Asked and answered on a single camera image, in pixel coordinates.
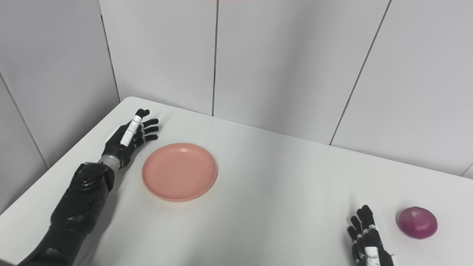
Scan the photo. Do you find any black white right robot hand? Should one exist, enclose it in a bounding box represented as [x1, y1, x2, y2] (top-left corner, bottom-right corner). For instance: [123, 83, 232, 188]
[347, 205, 395, 266]

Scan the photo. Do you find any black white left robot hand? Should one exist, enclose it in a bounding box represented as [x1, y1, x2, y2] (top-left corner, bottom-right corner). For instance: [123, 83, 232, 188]
[101, 108, 160, 169]

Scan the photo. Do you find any purple red onion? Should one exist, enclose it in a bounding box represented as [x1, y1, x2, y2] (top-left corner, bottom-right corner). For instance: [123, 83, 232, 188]
[396, 206, 438, 239]

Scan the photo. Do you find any pink round plate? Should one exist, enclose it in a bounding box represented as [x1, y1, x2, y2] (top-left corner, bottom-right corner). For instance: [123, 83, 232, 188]
[142, 143, 218, 202]

